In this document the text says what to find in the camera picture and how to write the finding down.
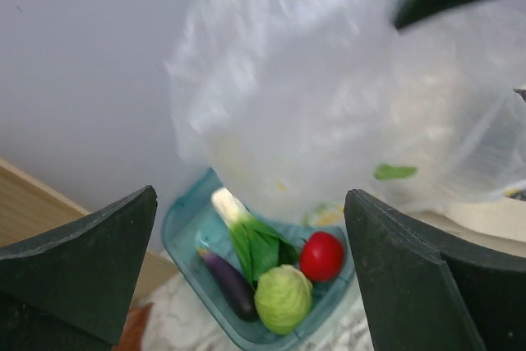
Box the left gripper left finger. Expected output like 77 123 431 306
1 186 157 351

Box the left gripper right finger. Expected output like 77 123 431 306
344 190 525 350

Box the canvas tote bag with print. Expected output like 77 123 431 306
410 197 525 242

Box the red toy pepper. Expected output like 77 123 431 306
299 231 345 282

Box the green toy cabbage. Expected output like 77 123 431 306
255 265 313 335

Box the purple toy eggplant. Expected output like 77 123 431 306
196 247 259 322

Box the toy bok choy green white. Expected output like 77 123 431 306
210 187 299 285

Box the clear plastic grocery bag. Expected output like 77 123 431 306
167 0 525 222

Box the potato chips bag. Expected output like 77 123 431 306
112 303 154 351

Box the wooden shelf unit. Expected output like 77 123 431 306
1 159 178 303

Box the teal transparent plastic bin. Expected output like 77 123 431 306
162 170 358 350

